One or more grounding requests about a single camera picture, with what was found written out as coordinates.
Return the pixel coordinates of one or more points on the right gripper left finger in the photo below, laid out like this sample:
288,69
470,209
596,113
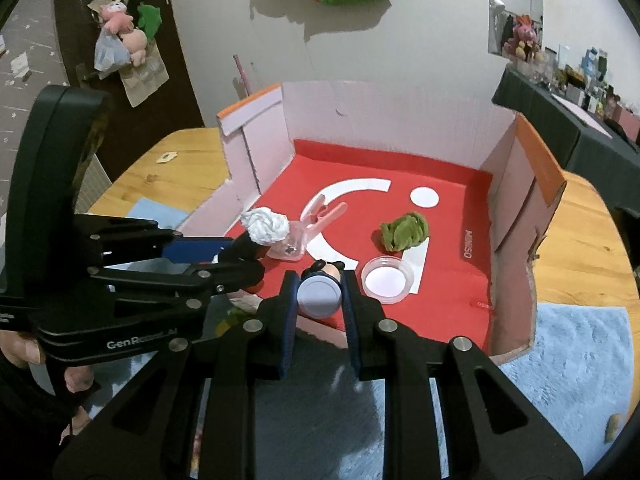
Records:
201,398

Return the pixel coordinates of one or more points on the person's left hand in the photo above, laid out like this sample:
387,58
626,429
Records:
22,351

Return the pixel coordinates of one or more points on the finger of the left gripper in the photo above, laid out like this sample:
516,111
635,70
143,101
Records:
195,249
222,278

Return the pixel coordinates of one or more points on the light blue fluffy towel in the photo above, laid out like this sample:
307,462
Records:
319,422

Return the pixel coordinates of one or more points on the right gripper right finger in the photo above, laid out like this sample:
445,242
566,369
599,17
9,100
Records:
450,412

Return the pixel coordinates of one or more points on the black haired doll figurine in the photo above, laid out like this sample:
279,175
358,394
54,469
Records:
319,294

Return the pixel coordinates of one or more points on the green yarn bundle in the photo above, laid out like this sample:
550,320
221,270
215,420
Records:
408,231

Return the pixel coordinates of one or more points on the round clear plastic lid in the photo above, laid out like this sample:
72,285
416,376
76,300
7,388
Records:
387,279

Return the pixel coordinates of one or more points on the black white sock roll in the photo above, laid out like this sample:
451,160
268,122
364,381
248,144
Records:
263,228

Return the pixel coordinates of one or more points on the pink plush toys on door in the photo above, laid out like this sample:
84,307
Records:
122,40

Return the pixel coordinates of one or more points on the pink bunny plush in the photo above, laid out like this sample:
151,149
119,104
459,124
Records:
523,44

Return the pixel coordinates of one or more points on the small paper scrap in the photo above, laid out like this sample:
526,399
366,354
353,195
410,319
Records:
167,157

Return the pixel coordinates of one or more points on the small yellow sponge piece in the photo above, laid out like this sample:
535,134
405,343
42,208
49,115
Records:
613,427

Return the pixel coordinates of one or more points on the dark wooden door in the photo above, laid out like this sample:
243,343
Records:
151,101

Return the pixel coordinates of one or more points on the pink clothes peg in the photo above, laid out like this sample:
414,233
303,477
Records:
318,215

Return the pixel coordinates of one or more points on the small clear plastic box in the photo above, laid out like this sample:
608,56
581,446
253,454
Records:
293,247

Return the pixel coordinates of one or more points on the dark cloth side table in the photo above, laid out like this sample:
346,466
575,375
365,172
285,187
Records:
608,162

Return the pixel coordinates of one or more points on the orange cardboard box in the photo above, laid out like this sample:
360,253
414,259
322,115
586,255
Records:
437,204

